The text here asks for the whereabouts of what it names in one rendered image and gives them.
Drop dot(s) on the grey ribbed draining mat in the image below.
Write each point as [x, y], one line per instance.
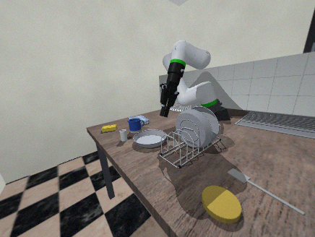
[180, 108]

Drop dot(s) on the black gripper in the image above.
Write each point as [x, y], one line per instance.
[169, 93]

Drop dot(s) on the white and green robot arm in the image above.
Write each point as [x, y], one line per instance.
[175, 62]

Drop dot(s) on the yellow sponge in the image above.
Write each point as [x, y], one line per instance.
[109, 128]

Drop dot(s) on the blue mug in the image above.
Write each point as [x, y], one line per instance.
[135, 125]

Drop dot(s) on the white tiled wall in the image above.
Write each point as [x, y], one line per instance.
[284, 84]

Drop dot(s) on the blue checked towel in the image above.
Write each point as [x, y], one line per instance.
[146, 121]

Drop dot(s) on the yellow flat round disc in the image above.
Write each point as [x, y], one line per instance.
[221, 204]

